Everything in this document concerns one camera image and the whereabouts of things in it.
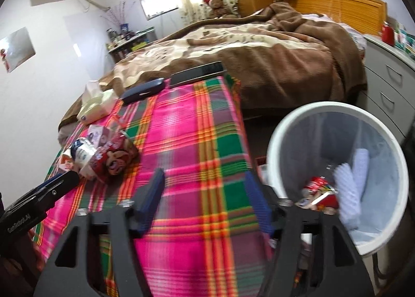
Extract dried branches in vase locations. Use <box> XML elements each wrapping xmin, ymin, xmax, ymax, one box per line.
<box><xmin>100</xmin><ymin>0</ymin><xmax>137</xmax><ymax>29</ymax></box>

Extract red jar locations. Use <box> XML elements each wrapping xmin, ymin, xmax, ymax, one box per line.
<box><xmin>382</xmin><ymin>21</ymin><xmax>395</xmax><ymax>46</ymax></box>

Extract purple milk carton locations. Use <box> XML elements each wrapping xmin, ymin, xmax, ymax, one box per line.
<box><xmin>87</xmin><ymin>125</ymin><xmax>112</xmax><ymax>149</ymax></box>

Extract row of small boxes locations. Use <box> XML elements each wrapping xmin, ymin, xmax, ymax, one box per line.
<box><xmin>394</xmin><ymin>20</ymin><xmax>415</xmax><ymax>58</ymax></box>

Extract air conditioner pipe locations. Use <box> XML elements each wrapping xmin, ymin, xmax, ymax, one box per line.
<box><xmin>70</xmin><ymin>0</ymin><xmax>112</xmax><ymax>12</ymax></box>

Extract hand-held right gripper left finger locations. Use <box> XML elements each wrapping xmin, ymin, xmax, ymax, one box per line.
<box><xmin>34</xmin><ymin>167</ymin><xmax>166</xmax><ymax>297</ymax></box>

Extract white foam net sleeve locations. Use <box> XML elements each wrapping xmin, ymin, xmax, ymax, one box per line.
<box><xmin>334</xmin><ymin>148</ymin><xmax>370</xmax><ymax>229</ymax></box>

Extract pink green plaid tablecloth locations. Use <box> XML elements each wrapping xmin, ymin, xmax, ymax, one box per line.
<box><xmin>32</xmin><ymin>75</ymin><xmax>282</xmax><ymax>297</ymax></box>

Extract black smartphone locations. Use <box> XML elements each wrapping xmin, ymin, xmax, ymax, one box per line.
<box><xmin>170</xmin><ymin>61</ymin><xmax>226</xmax><ymax>88</ymax></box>

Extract white blue-label yogurt bottle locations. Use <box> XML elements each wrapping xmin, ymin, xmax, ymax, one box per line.
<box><xmin>71</xmin><ymin>138</ymin><xmax>98</xmax><ymax>168</ymax></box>

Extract small window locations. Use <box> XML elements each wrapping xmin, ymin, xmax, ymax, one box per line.
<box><xmin>139</xmin><ymin>0</ymin><xmax>180</xmax><ymax>20</ymax></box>

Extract small clear plastic cup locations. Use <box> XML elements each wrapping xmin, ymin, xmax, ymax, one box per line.
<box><xmin>110</xmin><ymin>115</ymin><xmax>127</xmax><ymax>137</ymax></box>

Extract cluttered grey shelf desk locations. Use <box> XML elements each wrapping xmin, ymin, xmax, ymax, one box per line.
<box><xmin>107</xmin><ymin>26</ymin><xmax>158</xmax><ymax>62</ymax></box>

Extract red cartoon drink can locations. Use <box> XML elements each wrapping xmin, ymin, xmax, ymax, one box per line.
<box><xmin>92</xmin><ymin>137</ymin><xmax>140</xmax><ymax>184</ymax></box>

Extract silver wall poster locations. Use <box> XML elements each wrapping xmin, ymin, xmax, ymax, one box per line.
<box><xmin>0</xmin><ymin>27</ymin><xmax>36</xmax><ymax>73</ymax></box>

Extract white round bin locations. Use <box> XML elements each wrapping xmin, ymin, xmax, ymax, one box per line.
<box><xmin>266</xmin><ymin>102</ymin><xmax>410</xmax><ymax>259</ymax></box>

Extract brown teddy bear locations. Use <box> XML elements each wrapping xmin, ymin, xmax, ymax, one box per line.
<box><xmin>203</xmin><ymin>0</ymin><xmax>239</xmax><ymax>19</ymax></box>

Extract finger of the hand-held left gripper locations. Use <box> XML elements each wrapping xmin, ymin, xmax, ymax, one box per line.
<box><xmin>13</xmin><ymin>172</ymin><xmax>65</xmax><ymax>203</ymax></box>
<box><xmin>32</xmin><ymin>171</ymin><xmax>80</xmax><ymax>210</ymax></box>

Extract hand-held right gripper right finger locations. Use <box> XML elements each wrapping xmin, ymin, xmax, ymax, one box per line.
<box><xmin>245</xmin><ymin>171</ymin><xmax>368</xmax><ymax>297</ymax></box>

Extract clear red-label plastic bottle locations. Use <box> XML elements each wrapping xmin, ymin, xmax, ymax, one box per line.
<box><xmin>301</xmin><ymin>162</ymin><xmax>339</xmax><ymax>200</ymax></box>

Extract yellow white tissue pack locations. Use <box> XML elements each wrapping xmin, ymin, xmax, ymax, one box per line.
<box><xmin>76</xmin><ymin>81</ymin><xmax>119</xmax><ymax>123</ymax></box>

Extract brown beige fleece blanket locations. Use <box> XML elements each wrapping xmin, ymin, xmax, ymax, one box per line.
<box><xmin>58</xmin><ymin>2</ymin><xmax>368</xmax><ymax>123</ymax></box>

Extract grey drawer cabinet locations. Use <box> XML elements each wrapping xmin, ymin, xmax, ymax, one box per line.
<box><xmin>361</xmin><ymin>34</ymin><xmax>415</xmax><ymax>145</ymax></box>

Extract wooden bed headboard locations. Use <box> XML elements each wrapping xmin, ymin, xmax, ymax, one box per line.
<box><xmin>293</xmin><ymin>0</ymin><xmax>388</xmax><ymax>37</ymax></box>

